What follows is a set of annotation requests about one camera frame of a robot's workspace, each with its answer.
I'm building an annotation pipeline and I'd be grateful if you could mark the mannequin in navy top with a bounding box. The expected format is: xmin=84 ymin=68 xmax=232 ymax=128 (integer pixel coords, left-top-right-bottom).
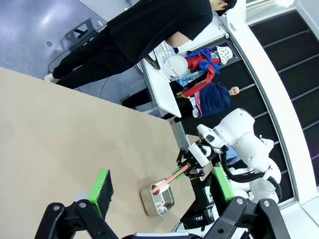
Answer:
xmin=174 ymin=82 xmax=241 ymax=122

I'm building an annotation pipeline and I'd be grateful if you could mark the black floor cable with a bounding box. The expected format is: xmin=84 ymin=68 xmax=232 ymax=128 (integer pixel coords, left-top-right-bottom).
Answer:
xmin=47 ymin=34 xmax=110 ymax=74

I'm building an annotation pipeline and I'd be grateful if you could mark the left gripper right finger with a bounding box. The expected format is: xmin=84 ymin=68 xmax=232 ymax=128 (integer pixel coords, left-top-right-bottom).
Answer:
xmin=199 ymin=166 xmax=293 ymax=239

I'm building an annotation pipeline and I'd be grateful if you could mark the white side table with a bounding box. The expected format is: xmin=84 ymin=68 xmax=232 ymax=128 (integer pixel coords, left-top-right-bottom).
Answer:
xmin=141 ymin=56 xmax=182 ymax=119

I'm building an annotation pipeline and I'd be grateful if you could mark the rectangular steel container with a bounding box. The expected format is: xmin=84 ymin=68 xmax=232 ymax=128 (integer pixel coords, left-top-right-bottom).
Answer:
xmin=139 ymin=178 xmax=175 ymax=217

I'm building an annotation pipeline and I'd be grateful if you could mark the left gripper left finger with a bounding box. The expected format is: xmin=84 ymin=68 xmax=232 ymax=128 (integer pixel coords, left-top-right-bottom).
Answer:
xmin=34 ymin=168 xmax=121 ymax=239

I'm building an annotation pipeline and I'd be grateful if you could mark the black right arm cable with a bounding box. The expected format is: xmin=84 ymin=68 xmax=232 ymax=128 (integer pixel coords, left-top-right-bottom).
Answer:
xmin=220 ymin=149 xmax=283 ymax=203

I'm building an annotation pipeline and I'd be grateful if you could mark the red and blue garment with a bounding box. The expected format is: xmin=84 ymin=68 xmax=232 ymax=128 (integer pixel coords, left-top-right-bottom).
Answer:
xmin=179 ymin=48 xmax=222 ymax=88

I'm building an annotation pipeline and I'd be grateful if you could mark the grey metal floor stand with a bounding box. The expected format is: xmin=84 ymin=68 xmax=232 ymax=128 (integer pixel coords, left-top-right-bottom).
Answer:
xmin=65 ymin=18 xmax=104 ymax=41

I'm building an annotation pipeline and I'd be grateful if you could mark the pink handled lint roller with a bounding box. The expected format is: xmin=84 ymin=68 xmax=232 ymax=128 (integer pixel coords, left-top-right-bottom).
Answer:
xmin=151 ymin=166 xmax=190 ymax=195

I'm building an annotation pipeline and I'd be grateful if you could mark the black device with display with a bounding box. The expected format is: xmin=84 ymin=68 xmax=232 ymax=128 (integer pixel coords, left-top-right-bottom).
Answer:
xmin=181 ymin=208 xmax=213 ymax=225

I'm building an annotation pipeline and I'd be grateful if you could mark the white patterned hat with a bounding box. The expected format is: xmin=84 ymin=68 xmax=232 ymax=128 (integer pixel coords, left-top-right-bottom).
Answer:
xmin=215 ymin=45 xmax=234 ymax=65

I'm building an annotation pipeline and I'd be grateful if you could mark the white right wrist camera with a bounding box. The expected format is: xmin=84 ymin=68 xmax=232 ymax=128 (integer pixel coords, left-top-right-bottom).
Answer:
xmin=188 ymin=143 xmax=210 ymax=166

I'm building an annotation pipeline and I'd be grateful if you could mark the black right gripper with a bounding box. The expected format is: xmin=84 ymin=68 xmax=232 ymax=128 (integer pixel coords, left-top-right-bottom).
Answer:
xmin=176 ymin=146 xmax=223 ymax=179

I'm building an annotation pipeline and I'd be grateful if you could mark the white round plate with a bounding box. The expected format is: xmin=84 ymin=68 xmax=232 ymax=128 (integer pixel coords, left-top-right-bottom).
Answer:
xmin=167 ymin=55 xmax=188 ymax=77

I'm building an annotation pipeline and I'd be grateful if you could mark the person in black clothes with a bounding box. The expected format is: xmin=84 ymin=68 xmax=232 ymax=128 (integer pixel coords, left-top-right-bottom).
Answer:
xmin=44 ymin=0 xmax=237 ymax=89

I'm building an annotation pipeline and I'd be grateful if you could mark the white wire dish rack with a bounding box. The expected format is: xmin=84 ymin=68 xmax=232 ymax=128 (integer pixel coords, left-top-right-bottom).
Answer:
xmin=153 ymin=42 xmax=190 ymax=83

